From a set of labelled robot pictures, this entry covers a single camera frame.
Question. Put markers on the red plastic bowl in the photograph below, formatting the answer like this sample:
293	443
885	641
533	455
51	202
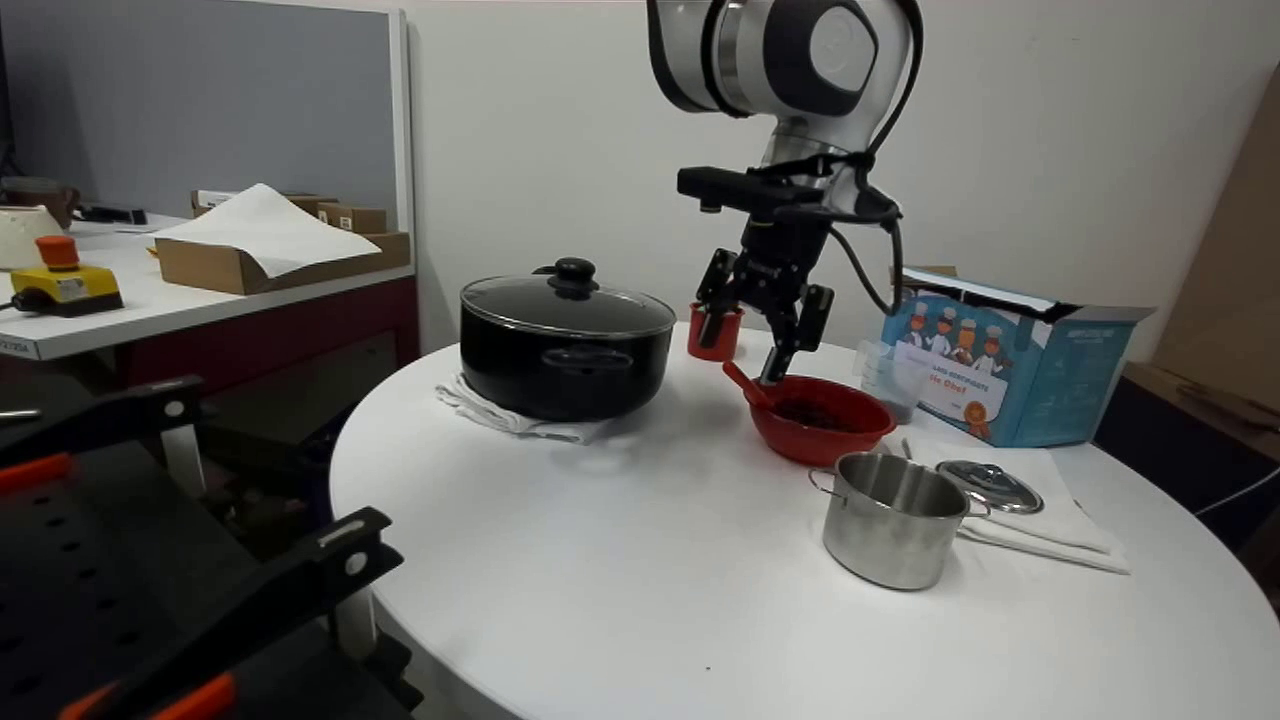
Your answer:
812	424

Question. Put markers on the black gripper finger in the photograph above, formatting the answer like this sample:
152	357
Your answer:
804	324
721	303

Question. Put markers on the small red cup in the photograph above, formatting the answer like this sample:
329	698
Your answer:
705	340

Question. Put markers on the yellow device with red block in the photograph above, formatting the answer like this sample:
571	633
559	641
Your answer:
64	287

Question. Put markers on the white cloth under pot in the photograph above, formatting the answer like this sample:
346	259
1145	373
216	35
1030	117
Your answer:
507	416

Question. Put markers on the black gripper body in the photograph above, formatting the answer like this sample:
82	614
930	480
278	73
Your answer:
784	252

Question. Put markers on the clear plastic cup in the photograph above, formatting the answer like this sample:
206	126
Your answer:
882	387

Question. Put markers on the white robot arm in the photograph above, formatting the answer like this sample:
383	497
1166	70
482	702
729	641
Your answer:
784	52

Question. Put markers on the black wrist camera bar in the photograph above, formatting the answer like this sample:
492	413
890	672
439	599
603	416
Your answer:
745	186

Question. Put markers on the black-knobbed glass pot lid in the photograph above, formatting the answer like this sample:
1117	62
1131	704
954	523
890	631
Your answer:
561	304

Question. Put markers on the black stand with orange clamps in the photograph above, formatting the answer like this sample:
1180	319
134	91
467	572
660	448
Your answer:
134	572

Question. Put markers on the blue box with chef print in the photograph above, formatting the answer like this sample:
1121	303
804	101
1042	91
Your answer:
1012	373

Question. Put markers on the small steel pot lid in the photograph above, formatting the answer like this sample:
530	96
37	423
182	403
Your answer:
991	485

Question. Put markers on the grey partition panel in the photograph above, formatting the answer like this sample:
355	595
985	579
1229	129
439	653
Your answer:
200	94

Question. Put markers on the flat cardboard box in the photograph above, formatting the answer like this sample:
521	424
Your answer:
214	265

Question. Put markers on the large brown cardboard sheet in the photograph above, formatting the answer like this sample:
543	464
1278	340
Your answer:
1234	265

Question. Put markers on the dark low cabinet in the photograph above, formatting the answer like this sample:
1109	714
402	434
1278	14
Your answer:
1187	443

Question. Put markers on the white side desk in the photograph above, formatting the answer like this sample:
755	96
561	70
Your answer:
174	320

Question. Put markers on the large black cooking pot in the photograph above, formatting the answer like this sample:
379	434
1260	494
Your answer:
561	373

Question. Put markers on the small steel pot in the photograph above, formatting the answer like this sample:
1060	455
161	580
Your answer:
885	542

